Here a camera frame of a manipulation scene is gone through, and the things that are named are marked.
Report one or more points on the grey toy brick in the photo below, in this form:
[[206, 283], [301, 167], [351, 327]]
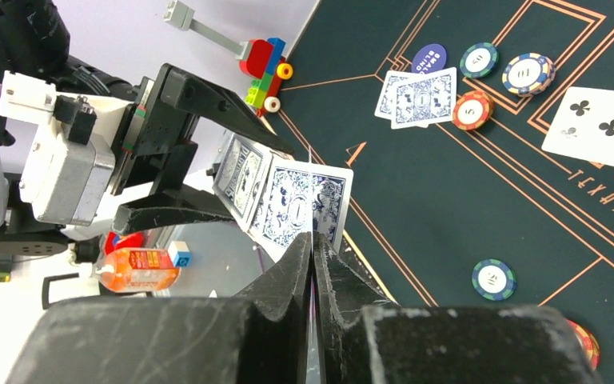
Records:
[[181, 16]]

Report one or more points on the colourful toy brick train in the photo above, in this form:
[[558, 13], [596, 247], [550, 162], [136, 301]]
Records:
[[263, 60]]

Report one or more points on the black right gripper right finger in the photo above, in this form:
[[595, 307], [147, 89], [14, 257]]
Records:
[[367, 338]]

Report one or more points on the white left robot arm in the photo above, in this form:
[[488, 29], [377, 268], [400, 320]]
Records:
[[112, 142]]

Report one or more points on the red yellow poker chip stack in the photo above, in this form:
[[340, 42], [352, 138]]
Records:
[[588, 342]]

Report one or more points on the face up clubs card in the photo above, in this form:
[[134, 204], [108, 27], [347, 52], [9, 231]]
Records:
[[583, 126]]

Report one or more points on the green chips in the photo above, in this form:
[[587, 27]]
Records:
[[479, 60]]

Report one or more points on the orange plastic bottle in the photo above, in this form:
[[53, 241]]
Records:
[[134, 270]]

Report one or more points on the green poker chip stack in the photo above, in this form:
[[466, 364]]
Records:
[[493, 279]]

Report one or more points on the stack of playing cards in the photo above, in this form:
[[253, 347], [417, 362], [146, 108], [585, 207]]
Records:
[[300, 197]]

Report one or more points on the red chips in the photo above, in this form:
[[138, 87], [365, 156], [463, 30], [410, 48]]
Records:
[[472, 110]]

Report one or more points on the blue playing card deck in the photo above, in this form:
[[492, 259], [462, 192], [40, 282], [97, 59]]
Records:
[[241, 177]]

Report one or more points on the dark green poker mat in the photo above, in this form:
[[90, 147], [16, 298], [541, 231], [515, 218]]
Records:
[[429, 203]]

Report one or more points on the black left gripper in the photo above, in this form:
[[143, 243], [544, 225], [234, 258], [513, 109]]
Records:
[[153, 146]]

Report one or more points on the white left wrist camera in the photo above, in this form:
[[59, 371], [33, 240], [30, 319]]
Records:
[[70, 162]]

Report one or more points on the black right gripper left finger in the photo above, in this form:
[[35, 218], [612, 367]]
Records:
[[259, 335]]

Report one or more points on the blue round blind button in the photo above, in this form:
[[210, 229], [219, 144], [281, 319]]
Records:
[[430, 58]]

